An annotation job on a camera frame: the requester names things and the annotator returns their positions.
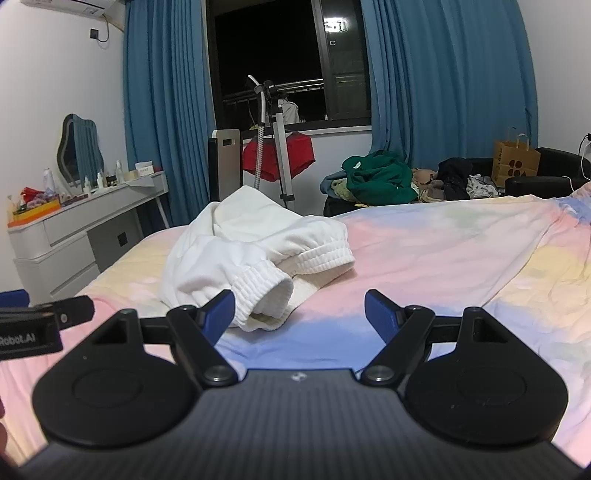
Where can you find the black wall socket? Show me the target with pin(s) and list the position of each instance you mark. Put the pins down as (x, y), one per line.
(94, 33)

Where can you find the black sofa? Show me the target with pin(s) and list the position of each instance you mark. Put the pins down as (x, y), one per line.
(540, 184)

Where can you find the white bottle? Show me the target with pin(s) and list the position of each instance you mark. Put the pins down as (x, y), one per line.
(49, 181)

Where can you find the tall clear bottle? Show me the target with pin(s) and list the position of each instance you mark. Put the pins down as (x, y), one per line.
(119, 173)

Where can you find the white tissue box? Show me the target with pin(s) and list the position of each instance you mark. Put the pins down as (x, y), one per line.
(144, 169)

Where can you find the beige upright panel appliance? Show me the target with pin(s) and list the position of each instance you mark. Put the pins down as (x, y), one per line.
(226, 161)

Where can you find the white garment on rail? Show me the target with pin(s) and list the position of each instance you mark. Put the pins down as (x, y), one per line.
(289, 111)

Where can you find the white patterned garment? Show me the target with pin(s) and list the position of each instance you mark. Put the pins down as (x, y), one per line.
(480, 187)

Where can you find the dark window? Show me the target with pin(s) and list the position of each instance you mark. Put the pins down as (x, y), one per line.
(258, 55)

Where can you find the white air conditioner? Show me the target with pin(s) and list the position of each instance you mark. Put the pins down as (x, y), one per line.
(69, 9)

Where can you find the orange tray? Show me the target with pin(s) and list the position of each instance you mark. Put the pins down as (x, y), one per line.
(34, 214)

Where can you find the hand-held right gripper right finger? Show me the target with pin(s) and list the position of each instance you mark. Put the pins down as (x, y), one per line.
(379, 316)

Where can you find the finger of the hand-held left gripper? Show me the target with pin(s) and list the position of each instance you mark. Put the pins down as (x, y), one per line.
(74, 310)
(14, 297)

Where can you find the small clear bottle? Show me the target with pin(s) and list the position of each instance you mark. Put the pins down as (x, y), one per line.
(87, 185)
(100, 181)

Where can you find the red garment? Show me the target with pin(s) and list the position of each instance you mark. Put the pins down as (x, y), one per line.
(300, 152)

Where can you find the brown paper bag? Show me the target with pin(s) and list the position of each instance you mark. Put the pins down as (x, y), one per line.
(515, 166)

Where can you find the green garment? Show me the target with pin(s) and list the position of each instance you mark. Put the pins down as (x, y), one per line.
(383, 180)

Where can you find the white pants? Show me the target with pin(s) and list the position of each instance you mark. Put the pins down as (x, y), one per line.
(240, 249)

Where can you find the wavy-edged mirror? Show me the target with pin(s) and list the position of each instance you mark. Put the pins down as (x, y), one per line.
(76, 147)

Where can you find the yellow and blue clothes pile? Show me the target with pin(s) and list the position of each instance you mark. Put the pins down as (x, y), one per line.
(337, 187)

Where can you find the tan garment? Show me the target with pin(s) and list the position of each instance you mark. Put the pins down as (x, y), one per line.
(427, 184)

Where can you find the garment steamer stand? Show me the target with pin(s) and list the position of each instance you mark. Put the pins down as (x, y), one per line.
(281, 152)

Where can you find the grey dressing table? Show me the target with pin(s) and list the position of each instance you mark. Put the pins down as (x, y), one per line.
(69, 230)

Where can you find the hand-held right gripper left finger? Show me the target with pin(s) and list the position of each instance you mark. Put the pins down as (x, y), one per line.
(220, 316)

